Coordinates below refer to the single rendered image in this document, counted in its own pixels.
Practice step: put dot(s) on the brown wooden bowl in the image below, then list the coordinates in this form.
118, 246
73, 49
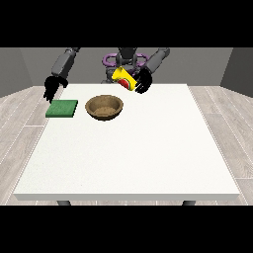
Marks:
104, 107

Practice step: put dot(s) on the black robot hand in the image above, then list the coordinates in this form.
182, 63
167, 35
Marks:
51, 87
143, 80

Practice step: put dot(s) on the yellow cup with melon print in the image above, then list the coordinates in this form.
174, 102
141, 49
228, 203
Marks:
124, 78

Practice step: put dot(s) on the green square pad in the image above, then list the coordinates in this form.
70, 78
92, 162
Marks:
62, 108

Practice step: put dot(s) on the grey robot trunk purple rings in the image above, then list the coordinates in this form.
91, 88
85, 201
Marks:
126, 59

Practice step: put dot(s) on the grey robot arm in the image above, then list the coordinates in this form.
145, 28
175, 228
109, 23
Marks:
62, 65
156, 61

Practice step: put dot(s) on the dark table leg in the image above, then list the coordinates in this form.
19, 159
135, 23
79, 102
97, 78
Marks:
64, 203
189, 203

